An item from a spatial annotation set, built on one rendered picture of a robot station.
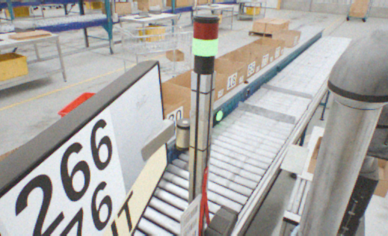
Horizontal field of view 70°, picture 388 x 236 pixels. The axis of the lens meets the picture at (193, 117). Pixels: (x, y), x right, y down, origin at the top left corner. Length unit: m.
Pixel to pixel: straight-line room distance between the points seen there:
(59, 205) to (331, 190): 0.54
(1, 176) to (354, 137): 0.56
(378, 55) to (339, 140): 0.18
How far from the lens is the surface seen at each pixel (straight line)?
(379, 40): 0.54
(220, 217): 0.88
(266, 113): 2.25
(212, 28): 0.55
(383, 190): 1.72
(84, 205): 0.44
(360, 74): 0.54
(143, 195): 0.65
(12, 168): 0.35
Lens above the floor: 1.73
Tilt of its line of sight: 28 degrees down
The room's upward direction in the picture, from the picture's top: 2 degrees clockwise
